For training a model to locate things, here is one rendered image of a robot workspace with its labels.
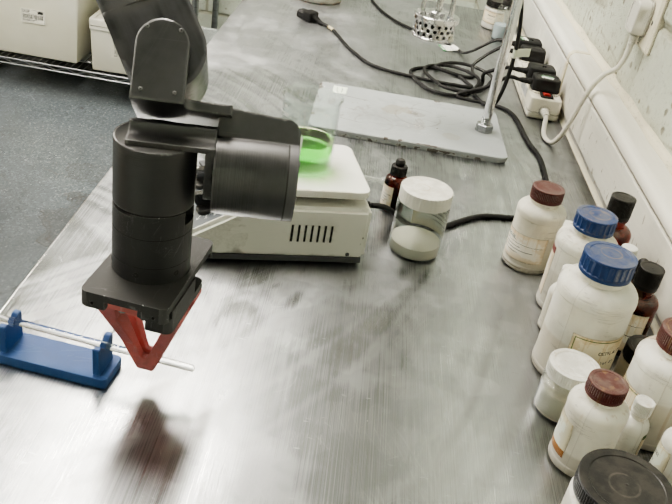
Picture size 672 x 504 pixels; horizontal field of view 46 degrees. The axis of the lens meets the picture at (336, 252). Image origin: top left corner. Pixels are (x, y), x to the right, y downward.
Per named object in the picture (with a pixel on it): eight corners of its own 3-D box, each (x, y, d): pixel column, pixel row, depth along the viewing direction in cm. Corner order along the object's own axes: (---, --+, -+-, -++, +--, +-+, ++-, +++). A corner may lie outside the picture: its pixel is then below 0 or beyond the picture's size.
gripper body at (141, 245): (213, 260, 64) (220, 178, 60) (166, 332, 55) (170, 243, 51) (137, 241, 64) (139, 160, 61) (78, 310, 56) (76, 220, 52)
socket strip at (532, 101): (525, 117, 135) (532, 93, 133) (502, 50, 169) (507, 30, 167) (557, 123, 135) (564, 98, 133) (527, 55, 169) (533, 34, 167)
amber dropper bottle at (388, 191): (400, 203, 100) (411, 153, 97) (404, 215, 98) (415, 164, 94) (377, 201, 100) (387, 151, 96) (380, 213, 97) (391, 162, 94)
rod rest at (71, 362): (-10, 361, 65) (-14, 327, 63) (12, 337, 68) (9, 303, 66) (105, 390, 64) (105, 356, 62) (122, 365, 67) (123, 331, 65)
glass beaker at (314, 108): (339, 182, 84) (351, 107, 79) (280, 182, 82) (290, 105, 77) (322, 153, 89) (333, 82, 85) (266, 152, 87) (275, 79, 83)
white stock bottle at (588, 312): (515, 358, 76) (554, 243, 69) (559, 336, 80) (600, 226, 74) (576, 402, 72) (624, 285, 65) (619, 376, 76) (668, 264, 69)
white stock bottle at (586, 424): (613, 462, 66) (650, 384, 61) (589, 491, 63) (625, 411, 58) (562, 430, 68) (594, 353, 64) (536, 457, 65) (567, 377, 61)
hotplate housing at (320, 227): (175, 262, 81) (179, 193, 77) (174, 201, 92) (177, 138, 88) (382, 268, 87) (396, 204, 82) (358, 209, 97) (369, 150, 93)
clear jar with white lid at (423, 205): (418, 269, 87) (433, 206, 83) (377, 245, 90) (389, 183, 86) (448, 253, 92) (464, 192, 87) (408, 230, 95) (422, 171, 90)
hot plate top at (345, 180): (256, 195, 80) (257, 187, 79) (246, 145, 89) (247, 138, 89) (371, 201, 82) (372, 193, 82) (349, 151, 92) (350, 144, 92)
